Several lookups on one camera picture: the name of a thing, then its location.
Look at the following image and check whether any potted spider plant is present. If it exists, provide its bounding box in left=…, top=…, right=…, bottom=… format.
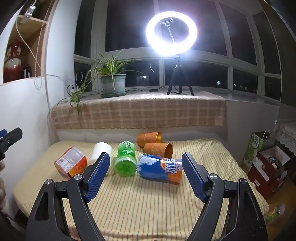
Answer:
left=57, top=51, right=140, bottom=114

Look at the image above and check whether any green plastic bottle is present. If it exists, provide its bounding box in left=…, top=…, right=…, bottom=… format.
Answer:
left=265, top=203, right=286, bottom=225

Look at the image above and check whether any blue orange drink bottle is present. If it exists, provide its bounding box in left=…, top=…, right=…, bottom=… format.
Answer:
left=136, top=154, right=183, bottom=185

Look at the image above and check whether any dark bottle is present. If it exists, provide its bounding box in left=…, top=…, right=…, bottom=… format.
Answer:
left=22, top=64, right=32, bottom=79

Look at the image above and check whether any white cup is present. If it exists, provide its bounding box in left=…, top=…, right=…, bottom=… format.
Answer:
left=88, top=142, right=113, bottom=169

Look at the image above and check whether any beaded cord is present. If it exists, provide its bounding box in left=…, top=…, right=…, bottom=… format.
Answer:
left=32, top=0, right=51, bottom=90

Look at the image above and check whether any ring light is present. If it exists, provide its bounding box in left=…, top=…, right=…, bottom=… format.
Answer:
left=146, top=13, right=198, bottom=56

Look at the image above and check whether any green paper bag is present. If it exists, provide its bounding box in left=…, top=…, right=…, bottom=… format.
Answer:
left=242, top=132, right=264, bottom=168

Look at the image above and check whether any person's left hand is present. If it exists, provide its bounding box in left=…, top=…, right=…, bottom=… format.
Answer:
left=0, top=160, right=7, bottom=211

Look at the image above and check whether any red cardboard box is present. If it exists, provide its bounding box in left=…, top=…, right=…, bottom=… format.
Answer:
left=247, top=146, right=290, bottom=201

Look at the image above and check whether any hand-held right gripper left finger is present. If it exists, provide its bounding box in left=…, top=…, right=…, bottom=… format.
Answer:
left=26, top=152, right=111, bottom=241

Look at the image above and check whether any beige checked cloth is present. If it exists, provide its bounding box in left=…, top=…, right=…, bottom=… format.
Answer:
left=51, top=90, right=226, bottom=130

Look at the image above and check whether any white lace cloth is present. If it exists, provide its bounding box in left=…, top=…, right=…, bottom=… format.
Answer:
left=275, top=121, right=296, bottom=151

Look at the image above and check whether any wooden shelf cabinet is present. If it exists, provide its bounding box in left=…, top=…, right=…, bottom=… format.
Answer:
left=0, top=0, right=54, bottom=86

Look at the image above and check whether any yellow striped bed sheet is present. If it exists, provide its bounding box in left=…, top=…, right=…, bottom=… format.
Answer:
left=13, top=138, right=270, bottom=241

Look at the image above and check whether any copper metallic cup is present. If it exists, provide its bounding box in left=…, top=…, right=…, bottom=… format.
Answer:
left=137, top=131, right=163, bottom=149
left=143, top=142, right=173, bottom=161

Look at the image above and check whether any red ceramic vase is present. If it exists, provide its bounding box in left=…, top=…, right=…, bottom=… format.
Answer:
left=3, top=40, right=24, bottom=83

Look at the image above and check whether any black power cable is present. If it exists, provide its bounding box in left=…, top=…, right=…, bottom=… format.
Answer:
left=126, top=85, right=167, bottom=92

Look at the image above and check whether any green plant saucer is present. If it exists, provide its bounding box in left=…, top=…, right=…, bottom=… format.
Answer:
left=101, top=91, right=128, bottom=98

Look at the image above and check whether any black tripod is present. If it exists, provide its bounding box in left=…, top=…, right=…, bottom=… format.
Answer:
left=166, top=56, right=195, bottom=96

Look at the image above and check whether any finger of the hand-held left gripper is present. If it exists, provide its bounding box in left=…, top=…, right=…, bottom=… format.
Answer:
left=0, top=127, right=23, bottom=160

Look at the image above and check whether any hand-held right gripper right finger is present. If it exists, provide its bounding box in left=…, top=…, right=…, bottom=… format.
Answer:
left=182, top=152, right=269, bottom=241

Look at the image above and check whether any white cable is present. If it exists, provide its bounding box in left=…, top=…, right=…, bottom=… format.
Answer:
left=17, top=0, right=52, bottom=142

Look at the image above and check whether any green tea bottle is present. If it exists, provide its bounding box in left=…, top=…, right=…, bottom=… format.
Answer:
left=115, top=141, right=137, bottom=178

